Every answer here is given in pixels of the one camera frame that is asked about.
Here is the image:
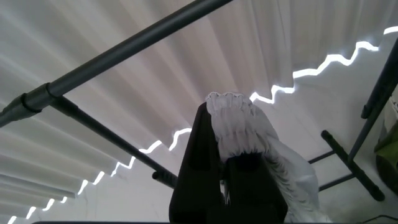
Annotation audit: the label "black clothes rack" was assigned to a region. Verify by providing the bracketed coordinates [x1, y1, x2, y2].
[0, 0, 398, 202]

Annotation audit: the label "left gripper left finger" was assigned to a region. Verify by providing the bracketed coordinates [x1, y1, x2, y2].
[168, 102, 228, 223]

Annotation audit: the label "pale grey shorts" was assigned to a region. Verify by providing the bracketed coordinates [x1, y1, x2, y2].
[205, 91, 332, 223]

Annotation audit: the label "black cable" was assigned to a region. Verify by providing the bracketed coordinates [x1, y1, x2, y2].
[361, 214, 398, 223]

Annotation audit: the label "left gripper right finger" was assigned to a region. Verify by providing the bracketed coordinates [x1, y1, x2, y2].
[223, 151, 289, 223]

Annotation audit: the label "green garment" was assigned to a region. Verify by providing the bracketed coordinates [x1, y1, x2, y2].
[373, 120, 398, 163]

